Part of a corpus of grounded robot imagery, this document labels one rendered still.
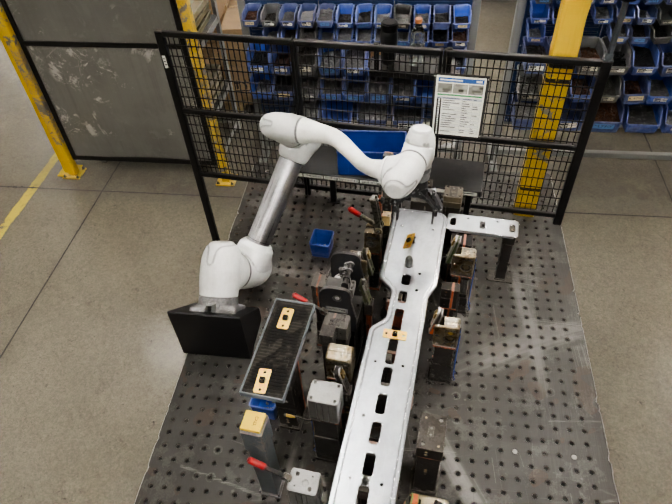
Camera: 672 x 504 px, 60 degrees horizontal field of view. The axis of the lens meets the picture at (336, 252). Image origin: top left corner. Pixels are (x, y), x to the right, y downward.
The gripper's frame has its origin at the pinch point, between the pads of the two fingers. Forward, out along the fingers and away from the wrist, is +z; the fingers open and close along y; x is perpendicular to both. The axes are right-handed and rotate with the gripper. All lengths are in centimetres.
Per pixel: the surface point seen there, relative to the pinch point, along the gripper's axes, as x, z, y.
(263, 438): -98, 2, -30
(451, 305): -21.9, 22.9, 18.3
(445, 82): 55, -27, 4
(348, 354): -63, 5, -13
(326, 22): 159, 0, -75
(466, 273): -8.1, 18.7, 22.4
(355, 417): -80, 13, -7
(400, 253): -7.0, 13.6, -4.1
